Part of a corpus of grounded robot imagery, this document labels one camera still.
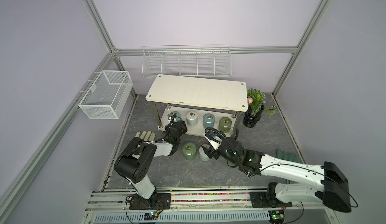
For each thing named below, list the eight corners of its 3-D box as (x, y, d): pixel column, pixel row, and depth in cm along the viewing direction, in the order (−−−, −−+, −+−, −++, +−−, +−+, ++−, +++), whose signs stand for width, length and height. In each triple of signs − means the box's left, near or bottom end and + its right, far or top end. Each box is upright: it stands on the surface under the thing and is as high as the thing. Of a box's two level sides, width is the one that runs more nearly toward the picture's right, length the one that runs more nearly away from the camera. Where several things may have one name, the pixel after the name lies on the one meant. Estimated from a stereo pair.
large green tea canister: (183, 159, 89) (182, 153, 82) (184, 149, 93) (183, 142, 86) (196, 159, 89) (195, 153, 82) (196, 149, 93) (196, 142, 86)
